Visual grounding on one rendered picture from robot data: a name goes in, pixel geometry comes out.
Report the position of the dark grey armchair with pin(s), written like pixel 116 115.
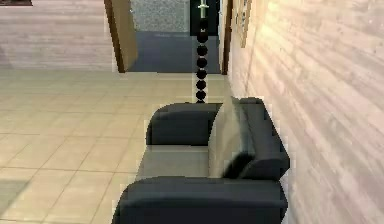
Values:
pixel 200 200

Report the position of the dark framed wall picture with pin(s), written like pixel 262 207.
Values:
pixel 15 2

